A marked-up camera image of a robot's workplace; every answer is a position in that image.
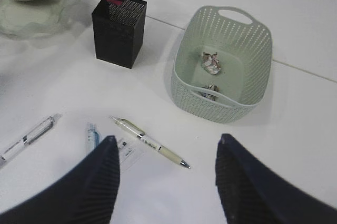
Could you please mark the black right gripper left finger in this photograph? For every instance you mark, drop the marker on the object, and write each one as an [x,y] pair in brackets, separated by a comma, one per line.
[86,194]

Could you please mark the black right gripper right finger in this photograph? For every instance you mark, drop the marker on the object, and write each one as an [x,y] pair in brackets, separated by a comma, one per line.
[250,192]

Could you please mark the cream white pen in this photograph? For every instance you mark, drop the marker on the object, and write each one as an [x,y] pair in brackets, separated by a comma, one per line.
[142,136]

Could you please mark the pink grey paper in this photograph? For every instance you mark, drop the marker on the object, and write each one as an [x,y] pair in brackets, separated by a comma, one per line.
[211,63]

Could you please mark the black mesh pen holder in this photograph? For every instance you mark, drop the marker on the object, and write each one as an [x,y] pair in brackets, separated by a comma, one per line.
[118,31]

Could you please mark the light blue pen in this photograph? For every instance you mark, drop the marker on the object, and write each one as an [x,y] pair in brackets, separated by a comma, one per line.
[93,138]

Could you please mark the green glass wavy plate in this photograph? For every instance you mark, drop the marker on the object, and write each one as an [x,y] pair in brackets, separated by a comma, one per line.
[35,19]

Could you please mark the white grey-grip pen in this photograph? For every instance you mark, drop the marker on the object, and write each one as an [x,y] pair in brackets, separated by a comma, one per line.
[12,150]

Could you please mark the green plastic woven basket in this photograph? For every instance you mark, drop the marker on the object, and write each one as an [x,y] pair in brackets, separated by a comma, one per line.
[245,54]

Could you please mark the clear plastic ruler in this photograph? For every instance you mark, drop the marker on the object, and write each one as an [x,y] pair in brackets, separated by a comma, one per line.
[130,151]

